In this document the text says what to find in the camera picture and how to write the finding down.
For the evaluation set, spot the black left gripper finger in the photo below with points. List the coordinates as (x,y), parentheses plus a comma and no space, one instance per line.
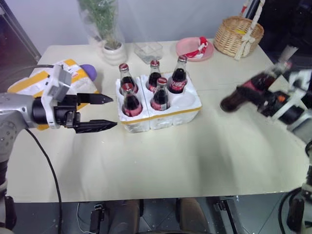
(97,125)
(93,98)

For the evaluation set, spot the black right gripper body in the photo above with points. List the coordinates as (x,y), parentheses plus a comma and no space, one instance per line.
(271,103)

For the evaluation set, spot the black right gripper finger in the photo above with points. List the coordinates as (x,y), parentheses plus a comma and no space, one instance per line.
(248,91)

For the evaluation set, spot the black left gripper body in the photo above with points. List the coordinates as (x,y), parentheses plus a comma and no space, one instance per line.
(65,107)

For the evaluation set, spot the glass cola bottle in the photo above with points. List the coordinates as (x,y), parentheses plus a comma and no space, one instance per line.
(125,80)
(131,104)
(161,97)
(234,101)
(154,78)
(178,83)

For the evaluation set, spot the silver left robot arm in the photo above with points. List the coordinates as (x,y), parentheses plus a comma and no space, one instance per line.
(12,109)

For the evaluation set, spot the white yellow-taped foam box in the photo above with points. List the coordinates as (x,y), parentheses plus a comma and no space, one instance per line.
(80,83)

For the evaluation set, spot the white foam crate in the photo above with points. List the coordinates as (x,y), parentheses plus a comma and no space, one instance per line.
(170,117)

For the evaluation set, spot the purple round object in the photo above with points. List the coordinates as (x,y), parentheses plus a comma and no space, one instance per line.
(89,70)

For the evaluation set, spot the white ribbed plant pot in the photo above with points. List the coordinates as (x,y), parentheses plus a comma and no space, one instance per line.
(114,54)

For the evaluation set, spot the wicker basket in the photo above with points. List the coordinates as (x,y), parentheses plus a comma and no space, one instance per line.
(234,36)

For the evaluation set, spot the red and white cloth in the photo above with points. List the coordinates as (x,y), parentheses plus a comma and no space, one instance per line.
(201,46)

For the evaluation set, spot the clear plastic container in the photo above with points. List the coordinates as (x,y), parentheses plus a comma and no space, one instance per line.
(149,50)

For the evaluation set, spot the pink plate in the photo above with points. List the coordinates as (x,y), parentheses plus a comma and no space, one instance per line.
(185,47)

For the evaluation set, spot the green plant in plastic sleeve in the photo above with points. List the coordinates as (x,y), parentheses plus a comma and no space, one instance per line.
(102,17)

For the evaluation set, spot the black device under table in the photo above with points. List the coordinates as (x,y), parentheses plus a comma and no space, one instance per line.
(97,217)

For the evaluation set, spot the brown rounded shape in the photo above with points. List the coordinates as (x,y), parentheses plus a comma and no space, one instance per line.
(192,214)

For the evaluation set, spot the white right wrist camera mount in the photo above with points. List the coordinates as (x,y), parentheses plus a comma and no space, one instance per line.
(288,103)

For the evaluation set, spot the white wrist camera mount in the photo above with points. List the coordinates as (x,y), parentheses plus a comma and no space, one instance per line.
(59,83)
(288,103)

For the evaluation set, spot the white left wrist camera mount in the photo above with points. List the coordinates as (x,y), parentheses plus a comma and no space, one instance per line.
(59,83)

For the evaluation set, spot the grey metal frame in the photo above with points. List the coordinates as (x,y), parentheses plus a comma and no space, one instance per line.
(17,31)

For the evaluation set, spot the black table frame bracket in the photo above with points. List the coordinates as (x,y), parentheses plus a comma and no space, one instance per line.
(226,212)

